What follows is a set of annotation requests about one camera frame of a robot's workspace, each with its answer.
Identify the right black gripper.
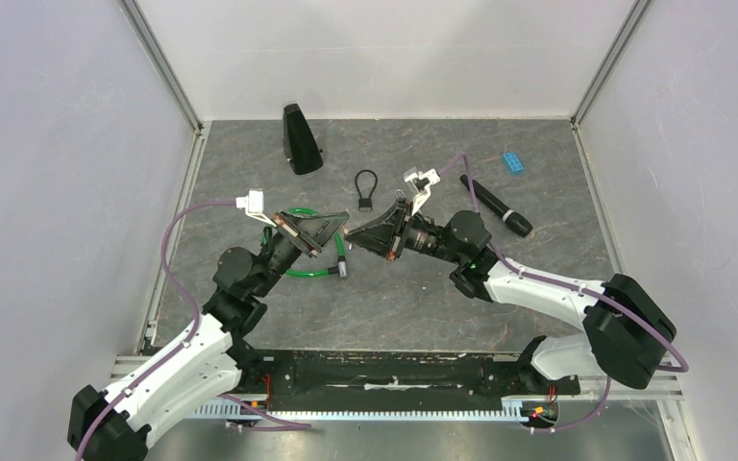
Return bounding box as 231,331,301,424
346,198,463,265

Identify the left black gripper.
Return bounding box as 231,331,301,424
252,208,350,297

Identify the green cable lock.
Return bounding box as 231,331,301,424
259,207,348,279

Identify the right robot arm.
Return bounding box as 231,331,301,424
346,199,677,392

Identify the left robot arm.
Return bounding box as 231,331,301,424
67,211,349,460

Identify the black metronome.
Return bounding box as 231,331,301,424
283,103,324,176

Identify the black microphone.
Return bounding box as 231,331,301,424
459,174,533,237

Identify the blue toy brick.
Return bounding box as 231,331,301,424
503,152,525,175

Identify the black cable padlock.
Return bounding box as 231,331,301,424
354,169,379,212

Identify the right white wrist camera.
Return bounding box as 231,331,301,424
404,168,440,216

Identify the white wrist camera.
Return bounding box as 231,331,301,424
235,189,276,228
404,168,440,216

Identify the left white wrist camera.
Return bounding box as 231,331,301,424
235,189,276,228

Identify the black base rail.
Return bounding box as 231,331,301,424
234,350,580,412

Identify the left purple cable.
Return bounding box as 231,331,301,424
72,198,314,461

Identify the purple cable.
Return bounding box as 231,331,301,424
72,198,314,461
437,154,690,435

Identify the white cable duct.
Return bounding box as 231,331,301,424
187,398,529,424

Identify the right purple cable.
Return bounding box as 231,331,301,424
437,154,690,435

